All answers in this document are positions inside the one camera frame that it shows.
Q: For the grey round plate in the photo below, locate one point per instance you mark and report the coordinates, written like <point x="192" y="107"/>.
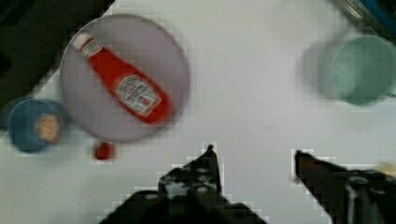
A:
<point x="139" y="42"/>

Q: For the red ketchup bottle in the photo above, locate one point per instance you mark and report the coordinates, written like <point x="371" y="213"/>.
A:
<point x="132" y="89"/>

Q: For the orange slice toy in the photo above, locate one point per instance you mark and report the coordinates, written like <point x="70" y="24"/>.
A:
<point x="49" y="128"/>

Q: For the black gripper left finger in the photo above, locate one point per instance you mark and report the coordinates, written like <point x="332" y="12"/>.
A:
<point x="201" y="172"/>

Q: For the black toaster oven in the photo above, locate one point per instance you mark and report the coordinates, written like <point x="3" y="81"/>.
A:
<point x="376" y="17"/>

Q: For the green mug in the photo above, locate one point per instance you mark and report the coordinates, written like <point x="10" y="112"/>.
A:
<point x="358" y="71"/>

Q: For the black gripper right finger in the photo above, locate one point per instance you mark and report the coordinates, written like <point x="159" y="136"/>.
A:
<point x="348" y="196"/>

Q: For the small red strawberry toy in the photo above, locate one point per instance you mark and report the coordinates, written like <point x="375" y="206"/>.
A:
<point x="104" y="151"/>

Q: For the blue cup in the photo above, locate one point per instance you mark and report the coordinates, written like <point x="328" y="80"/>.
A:
<point x="19" y="118"/>

